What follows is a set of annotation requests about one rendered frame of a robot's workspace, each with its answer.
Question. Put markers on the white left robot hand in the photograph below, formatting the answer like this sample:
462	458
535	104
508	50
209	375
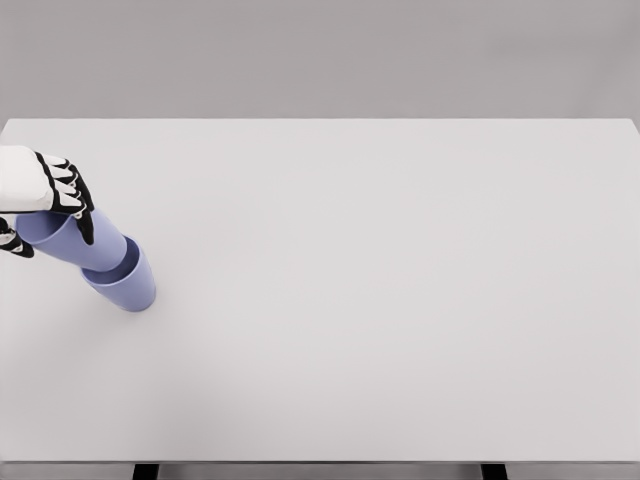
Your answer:
25	180

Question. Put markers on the lavender plastic cup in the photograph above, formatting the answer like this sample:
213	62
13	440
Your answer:
102	242
131	290

